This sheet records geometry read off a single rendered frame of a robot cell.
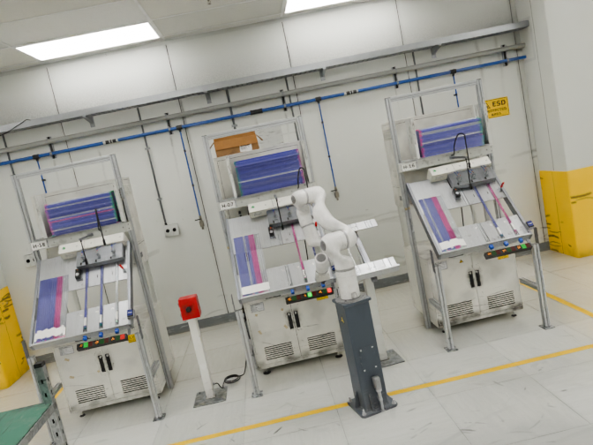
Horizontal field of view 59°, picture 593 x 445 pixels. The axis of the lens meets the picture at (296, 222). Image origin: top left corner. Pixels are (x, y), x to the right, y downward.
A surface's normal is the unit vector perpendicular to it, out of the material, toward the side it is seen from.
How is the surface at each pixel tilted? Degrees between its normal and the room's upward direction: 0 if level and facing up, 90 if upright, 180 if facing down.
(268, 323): 90
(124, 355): 90
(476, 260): 90
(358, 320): 90
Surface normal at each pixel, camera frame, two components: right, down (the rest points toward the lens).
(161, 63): 0.08, 0.11
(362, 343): 0.31, 0.06
